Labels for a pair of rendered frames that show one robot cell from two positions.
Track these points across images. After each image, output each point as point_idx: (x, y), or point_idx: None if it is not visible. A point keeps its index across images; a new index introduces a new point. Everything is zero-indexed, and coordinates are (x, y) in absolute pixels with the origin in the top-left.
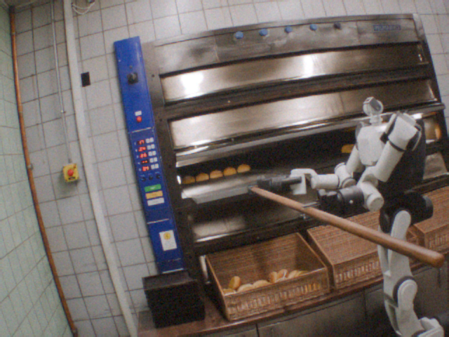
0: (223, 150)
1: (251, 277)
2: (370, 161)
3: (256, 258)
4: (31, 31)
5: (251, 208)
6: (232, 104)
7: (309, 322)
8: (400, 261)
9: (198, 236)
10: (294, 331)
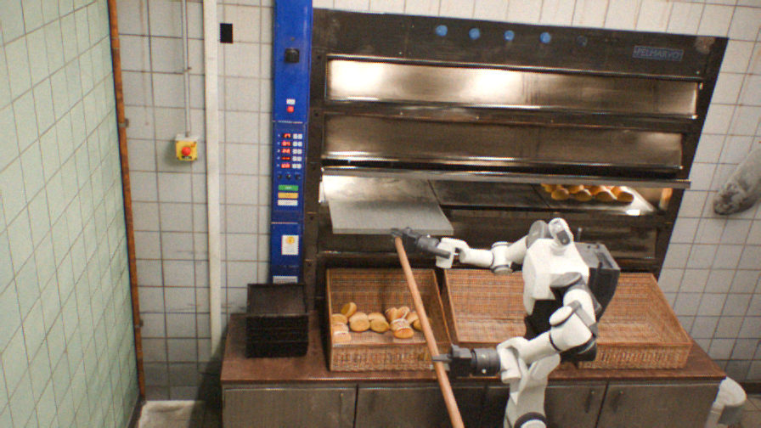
0: (378, 176)
1: None
2: (531, 292)
3: (380, 285)
4: None
5: None
6: (404, 117)
7: (414, 397)
8: (532, 396)
9: (325, 247)
10: (396, 402)
